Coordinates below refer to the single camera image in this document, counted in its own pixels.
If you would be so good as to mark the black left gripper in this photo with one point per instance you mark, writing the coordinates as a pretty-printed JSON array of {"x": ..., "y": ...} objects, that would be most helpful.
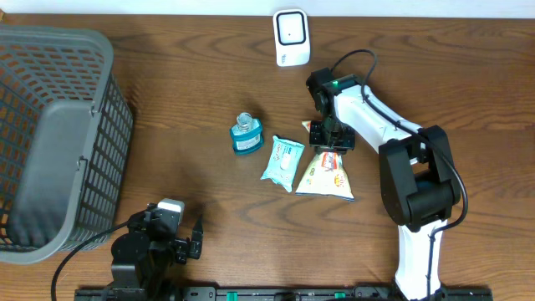
[{"x": 181, "y": 247}]

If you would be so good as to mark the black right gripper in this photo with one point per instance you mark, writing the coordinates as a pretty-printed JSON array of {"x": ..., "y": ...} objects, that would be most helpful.
[{"x": 346, "y": 144}]

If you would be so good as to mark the yellow snack bag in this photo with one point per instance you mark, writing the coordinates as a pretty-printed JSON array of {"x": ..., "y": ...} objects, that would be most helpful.
[{"x": 326, "y": 176}]

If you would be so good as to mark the teal wet wipes pack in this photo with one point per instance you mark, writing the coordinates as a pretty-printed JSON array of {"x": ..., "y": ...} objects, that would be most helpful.
[{"x": 283, "y": 162}]

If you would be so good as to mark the teal mouthwash bottle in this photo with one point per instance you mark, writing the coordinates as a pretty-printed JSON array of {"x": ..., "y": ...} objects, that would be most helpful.
[{"x": 246, "y": 134}]

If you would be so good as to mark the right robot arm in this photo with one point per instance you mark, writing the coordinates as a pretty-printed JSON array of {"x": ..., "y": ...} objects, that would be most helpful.
[{"x": 419, "y": 183}]

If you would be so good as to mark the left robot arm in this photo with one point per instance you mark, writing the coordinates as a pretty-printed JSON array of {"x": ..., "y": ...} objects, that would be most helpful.
[{"x": 142, "y": 256}]

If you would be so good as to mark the white barcode scanner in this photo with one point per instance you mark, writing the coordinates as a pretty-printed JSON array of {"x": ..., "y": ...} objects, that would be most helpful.
[{"x": 291, "y": 36}]

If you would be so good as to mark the grey plastic basket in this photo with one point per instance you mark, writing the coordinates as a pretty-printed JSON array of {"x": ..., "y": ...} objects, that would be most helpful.
[{"x": 65, "y": 138}]

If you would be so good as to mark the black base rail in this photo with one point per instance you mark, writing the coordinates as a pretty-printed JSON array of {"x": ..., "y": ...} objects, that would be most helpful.
[{"x": 267, "y": 294}]

